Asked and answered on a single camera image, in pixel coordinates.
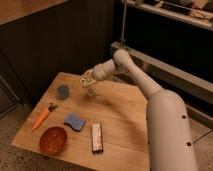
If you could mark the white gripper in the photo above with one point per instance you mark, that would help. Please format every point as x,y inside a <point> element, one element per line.
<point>87,79</point>

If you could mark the clear plastic bottle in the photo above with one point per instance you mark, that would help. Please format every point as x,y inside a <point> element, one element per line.
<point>91,93</point>

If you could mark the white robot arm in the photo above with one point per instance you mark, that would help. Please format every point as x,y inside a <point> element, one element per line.
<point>168,129</point>

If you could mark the blue cup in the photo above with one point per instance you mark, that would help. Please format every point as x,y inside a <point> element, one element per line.
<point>63,92</point>

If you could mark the blue sponge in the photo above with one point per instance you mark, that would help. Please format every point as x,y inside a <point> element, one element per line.
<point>75,122</point>

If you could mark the orange toy carrot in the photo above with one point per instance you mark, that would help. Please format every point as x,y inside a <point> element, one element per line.
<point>43,115</point>

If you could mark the red bowl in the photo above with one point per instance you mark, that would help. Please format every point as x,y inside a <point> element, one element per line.
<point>53,140</point>

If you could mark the metal shelf rack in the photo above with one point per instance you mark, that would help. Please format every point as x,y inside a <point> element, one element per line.
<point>175,53</point>

